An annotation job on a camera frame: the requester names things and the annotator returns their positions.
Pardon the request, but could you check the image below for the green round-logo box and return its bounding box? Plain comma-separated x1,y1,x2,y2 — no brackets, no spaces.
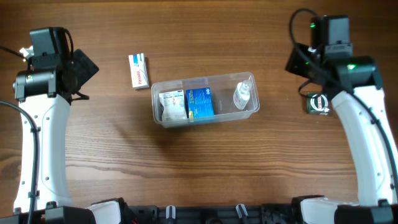
307,93,330,115

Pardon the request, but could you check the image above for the clear spray bottle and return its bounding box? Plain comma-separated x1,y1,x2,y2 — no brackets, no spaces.
233,80,252,110

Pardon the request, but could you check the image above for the white Hansaplast plaster box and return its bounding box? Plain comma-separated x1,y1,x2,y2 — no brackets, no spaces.
159,90,187,121

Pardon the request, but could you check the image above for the blue box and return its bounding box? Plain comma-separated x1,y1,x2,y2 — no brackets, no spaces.
186,87,215,122

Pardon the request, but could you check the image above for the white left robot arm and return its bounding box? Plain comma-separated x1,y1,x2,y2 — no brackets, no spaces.
1,49,138,223

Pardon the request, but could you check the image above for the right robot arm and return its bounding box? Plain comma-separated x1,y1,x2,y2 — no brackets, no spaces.
285,44,397,223

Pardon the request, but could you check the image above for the clear plastic container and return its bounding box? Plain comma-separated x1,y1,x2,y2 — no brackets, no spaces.
151,72,260,128

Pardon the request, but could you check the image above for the white Panadol box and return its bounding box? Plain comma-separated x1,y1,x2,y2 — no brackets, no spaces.
128,53,149,90

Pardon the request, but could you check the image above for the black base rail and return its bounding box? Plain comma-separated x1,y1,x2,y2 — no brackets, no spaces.
129,203,297,224

